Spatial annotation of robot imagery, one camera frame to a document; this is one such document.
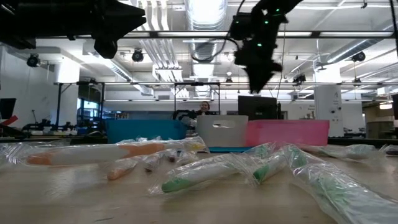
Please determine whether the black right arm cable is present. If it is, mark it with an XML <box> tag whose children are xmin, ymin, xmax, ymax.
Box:
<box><xmin>191</xmin><ymin>0</ymin><xmax>246</xmax><ymax>63</ymax></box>

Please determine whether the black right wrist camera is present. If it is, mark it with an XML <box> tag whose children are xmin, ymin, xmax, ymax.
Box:
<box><xmin>229</xmin><ymin>12</ymin><xmax>259</xmax><ymax>41</ymax></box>

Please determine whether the black horizontal ceiling rail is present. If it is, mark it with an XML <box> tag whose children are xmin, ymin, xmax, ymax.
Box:
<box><xmin>53</xmin><ymin>82</ymin><xmax>398</xmax><ymax>86</ymax></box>

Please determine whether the silver ceiling duct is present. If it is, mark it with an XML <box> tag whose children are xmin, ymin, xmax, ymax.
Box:
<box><xmin>183</xmin><ymin>0</ymin><xmax>230</xmax><ymax>98</ymax></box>

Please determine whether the teal plastic bin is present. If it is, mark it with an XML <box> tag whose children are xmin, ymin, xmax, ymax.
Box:
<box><xmin>105</xmin><ymin>119</ymin><xmax>188</xmax><ymax>144</ymax></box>

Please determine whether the person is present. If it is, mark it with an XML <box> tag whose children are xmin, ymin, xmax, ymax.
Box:
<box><xmin>178</xmin><ymin>101</ymin><xmax>218</xmax><ymax>128</ymax></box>

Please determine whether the white hanging light fixture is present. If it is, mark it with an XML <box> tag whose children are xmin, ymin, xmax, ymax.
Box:
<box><xmin>151</xmin><ymin>67</ymin><xmax>185</xmax><ymax>83</ymax></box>

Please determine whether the red object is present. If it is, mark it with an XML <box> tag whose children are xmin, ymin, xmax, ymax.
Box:
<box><xmin>0</xmin><ymin>114</ymin><xmax>19</xmax><ymax>127</ymax></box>

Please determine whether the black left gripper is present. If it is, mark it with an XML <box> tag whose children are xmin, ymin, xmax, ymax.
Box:
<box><xmin>90</xmin><ymin>0</ymin><xmax>147</xmax><ymax>60</ymax></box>

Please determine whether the pink plastic bin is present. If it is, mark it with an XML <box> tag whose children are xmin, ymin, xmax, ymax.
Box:
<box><xmin>245</xmin><ymin>119</ymin><xmax>330</xmax><ymax>147</ymax></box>

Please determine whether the purple wrapped toothbrush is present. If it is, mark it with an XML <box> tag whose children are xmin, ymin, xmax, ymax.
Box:
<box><xmin>166</xmin><ymin>148</ymin><xmax>200</xmax><ymax>167</ymax></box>
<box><xmin>141</xmin><ymin>151</ymin><xmax>170</xmax><ymax>172</ymax></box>

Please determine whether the white plastic bin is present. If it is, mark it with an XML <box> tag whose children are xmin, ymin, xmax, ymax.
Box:
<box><xmin>196</xmin><ymin>114</ymin><xmax>249</xmax><ymax>147</ymax></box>

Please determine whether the black aluminium table frame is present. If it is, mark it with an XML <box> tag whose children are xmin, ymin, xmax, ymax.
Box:
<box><xmin>70</xmin><ymin>136</ymin><xmax>398</xmax><ymax>147</ymax></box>

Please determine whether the black workbench equipment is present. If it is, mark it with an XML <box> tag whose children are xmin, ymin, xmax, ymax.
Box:
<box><xmin>21</xmin><ymin>118</ymin><xmax>78</xmax><ymax>136</ymax></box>

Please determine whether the black metal stand frame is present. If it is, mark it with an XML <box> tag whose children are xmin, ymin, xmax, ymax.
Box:
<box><xmin>172</xmin><ymin>81</ymin><xmax>222</xmax><ymax>121</ymax></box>

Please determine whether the teal bin lid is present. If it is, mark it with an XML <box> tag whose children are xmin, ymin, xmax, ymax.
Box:
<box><xmin>208</xmin><ymin>146</ymin><xmax>253</xmax><ymax>153</ymax></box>

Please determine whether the dark wall monitor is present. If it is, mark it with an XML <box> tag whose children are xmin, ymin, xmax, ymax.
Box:
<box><xmin>0</xmin><ymin>98</ymin><xmax>17</xmax><ymax>120</ymax></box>

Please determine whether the black overhead rig bar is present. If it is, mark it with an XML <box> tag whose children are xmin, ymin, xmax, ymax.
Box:
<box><xmin>35</xmin><ymin>30</ymin><xmax>398</xmax><ymax>39</ymax></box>

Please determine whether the black monitor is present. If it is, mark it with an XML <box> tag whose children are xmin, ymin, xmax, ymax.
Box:
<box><xmin>238</xmin><ymin>95</ymin><xmax>279</xmax><ymax>121</ymax></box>

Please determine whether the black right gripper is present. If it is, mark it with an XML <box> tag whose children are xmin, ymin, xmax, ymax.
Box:
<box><xmin>234</xmin><ymin>12</ymin><xmax>289</xmax><ymax>94</ymax></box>

